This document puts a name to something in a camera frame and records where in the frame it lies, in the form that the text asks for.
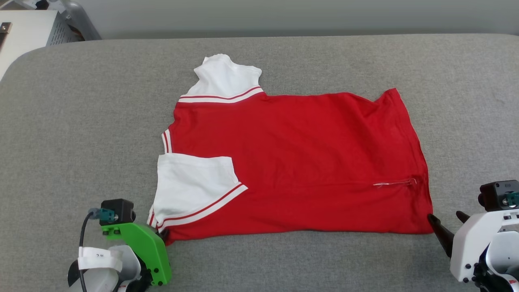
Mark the grey metal partition leg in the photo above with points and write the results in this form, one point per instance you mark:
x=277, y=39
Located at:
x=81, y=20

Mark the white partition panel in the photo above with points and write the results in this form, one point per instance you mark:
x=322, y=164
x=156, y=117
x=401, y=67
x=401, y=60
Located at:
x=284, y=16

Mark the red and white jersey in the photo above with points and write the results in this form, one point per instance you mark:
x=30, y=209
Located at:
x=304, y=162

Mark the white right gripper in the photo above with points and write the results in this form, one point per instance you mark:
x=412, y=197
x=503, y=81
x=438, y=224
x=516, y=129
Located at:
x=466, y=251

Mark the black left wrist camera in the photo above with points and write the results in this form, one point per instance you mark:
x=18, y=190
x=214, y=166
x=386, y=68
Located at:
x=119, y=209

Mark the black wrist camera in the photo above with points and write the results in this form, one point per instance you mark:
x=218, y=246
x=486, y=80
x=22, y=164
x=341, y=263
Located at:
x=119, y=209
x=494, y=194

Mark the grey fabric padded surface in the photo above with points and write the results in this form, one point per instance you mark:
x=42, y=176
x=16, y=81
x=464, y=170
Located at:
x=81, y=142

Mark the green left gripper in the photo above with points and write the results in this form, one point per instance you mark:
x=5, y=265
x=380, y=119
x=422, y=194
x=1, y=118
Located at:
x=150, y=251

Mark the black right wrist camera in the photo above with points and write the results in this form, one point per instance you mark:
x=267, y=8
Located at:
x=494, y=194

